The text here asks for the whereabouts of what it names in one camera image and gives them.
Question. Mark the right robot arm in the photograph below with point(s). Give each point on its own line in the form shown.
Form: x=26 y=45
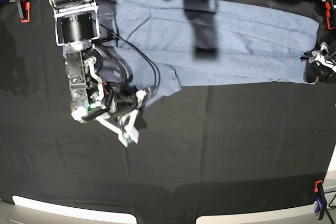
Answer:
x=77 y=27

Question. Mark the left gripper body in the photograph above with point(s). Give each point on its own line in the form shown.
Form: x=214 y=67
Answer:
x=326 y=55

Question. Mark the orange clamp top left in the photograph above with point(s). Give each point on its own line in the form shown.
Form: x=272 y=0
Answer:
x=23 y=7

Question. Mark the orange blue clamp bottom right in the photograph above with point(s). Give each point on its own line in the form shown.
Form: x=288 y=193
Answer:
x=320 y=199

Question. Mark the orange clamp top right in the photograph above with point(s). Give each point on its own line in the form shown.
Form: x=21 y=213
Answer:
x=330 y=14

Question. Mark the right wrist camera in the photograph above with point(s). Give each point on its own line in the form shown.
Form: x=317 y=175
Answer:
x=125 y=137

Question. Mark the light blue t-shirt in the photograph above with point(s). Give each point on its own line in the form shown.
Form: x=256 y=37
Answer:
x=212 y=43

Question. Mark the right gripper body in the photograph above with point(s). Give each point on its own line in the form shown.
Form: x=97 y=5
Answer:
x=93 y=96

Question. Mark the black table cloth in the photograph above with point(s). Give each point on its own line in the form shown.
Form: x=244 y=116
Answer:
x=203 y=151

